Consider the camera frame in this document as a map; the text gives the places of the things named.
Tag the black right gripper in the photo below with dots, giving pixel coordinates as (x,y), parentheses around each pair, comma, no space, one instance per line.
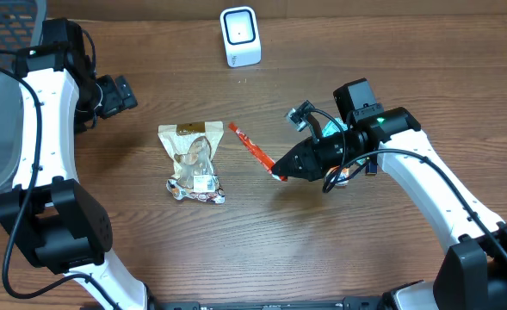
(314,158)

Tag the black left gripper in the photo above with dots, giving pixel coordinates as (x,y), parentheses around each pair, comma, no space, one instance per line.
(121,92)

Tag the orange small snack box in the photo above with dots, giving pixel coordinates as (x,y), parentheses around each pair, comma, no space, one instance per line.
(342,178)

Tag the teal plastic packet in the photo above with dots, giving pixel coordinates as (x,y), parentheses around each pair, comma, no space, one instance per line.
(331,127)

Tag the red snack stick packet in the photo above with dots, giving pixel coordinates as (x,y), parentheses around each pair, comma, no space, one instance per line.
(263,158)

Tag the beige snack pouch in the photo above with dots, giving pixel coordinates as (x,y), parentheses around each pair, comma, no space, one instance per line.
(192,146)

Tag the grey plastic mesh basket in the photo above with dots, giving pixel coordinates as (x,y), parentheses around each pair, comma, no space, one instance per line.
(20,26)

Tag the yellow highlighter pen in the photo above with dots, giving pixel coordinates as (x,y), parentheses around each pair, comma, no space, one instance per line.
(371,168)

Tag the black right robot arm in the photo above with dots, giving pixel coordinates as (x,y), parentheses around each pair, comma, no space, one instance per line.
(473,274)

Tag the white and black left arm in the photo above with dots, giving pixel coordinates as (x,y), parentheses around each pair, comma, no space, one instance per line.
(49,216)

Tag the white barcode scanner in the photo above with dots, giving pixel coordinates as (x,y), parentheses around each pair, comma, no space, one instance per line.
(240,36)

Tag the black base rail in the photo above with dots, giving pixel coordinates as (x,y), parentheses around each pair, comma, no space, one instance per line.
(346,303)

